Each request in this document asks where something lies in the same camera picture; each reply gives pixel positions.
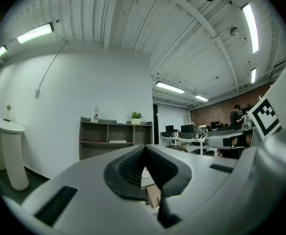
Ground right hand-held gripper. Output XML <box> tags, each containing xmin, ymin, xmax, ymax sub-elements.
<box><xmin>204</xmin><ymin>96</ymin><xmax>283</xmax><ymax>149</ymax></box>

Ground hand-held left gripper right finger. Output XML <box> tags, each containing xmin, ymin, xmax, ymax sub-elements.
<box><xmin>145</xmin><ymin>136</ymin><xmax>286</xmax><ymax>235</ymax></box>

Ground white pedestal table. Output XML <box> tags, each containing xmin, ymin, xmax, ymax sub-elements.
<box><xmin>0</xmin><ymin>114</ymin><xmax>30</xmax><ymax>192</ymax></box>

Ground small cardboard box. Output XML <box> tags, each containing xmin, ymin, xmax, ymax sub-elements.
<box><xmin>141</xmin><ymin>165</ymin><xmax>162</xmax><ymax>209</ymax></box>

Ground green potted plant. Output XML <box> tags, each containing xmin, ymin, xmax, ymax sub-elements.
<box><xmin>131</xmin><ymin>111</ymin><xmax>143</xmax><ymax>125</ymax></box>

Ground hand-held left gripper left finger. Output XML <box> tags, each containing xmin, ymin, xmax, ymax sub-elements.
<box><xmin>3</xmin><ymin>144</ymin><xmax>166</xmax><ymax>235</ymax></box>

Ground white vase with flower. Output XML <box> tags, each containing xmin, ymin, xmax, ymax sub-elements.
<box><xmin>5</xmin><ymin>102</ymin><xmax>14</xmax><ymax>118</ymax></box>

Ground grey wooden shelf unit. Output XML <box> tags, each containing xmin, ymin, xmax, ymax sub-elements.
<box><xmin>78</xmin><ymin>116</ymin><xmax>154</xmax><ymax>161</ymax></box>

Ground white long office desk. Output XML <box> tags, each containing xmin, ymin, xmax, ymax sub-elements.
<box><xmin>160</xmin><ymin>134</ymin><xmax>207</xmax><ymax>155</ymax></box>

